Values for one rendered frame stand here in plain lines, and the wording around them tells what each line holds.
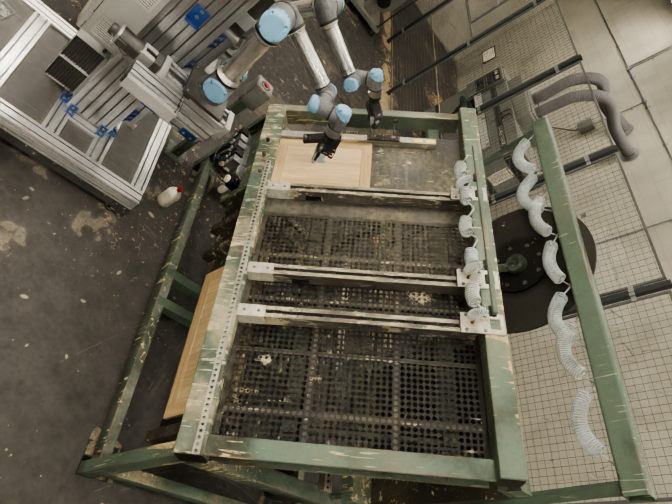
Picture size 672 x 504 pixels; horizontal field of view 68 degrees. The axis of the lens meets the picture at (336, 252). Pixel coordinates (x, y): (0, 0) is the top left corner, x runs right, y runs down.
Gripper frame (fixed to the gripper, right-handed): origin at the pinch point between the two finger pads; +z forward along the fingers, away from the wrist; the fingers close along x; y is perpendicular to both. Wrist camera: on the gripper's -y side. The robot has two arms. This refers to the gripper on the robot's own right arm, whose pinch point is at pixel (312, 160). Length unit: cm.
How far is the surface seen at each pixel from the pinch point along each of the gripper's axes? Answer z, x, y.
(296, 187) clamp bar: 31.6, 10.1, 1.9
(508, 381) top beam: -13, -97, 92
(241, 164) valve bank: 50, 31, -29
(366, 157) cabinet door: 21, 42, 38
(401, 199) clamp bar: 9, 6, 55
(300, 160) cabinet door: 36, 37, 3
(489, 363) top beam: -11, -90, 85
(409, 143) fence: 9, 55, 61
